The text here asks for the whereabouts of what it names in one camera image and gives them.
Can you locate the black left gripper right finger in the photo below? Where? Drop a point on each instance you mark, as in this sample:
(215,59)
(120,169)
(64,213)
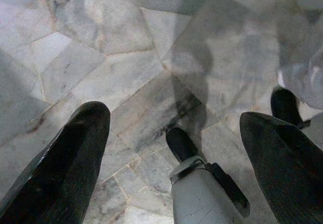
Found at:
(290,168)

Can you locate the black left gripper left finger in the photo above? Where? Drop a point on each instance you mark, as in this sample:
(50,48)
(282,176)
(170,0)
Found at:
(58,173)

